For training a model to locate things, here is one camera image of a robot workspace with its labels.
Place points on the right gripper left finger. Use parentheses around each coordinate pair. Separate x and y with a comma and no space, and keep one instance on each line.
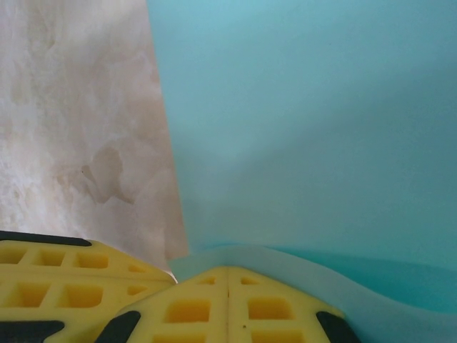
(185,314)

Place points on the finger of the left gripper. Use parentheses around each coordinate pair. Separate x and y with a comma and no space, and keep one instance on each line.
(53,307)
(71,257)

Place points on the teal paper sheet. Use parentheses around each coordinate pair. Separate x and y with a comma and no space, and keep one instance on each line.
(303,125)

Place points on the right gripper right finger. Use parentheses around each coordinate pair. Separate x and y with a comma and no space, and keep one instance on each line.
(271,314)

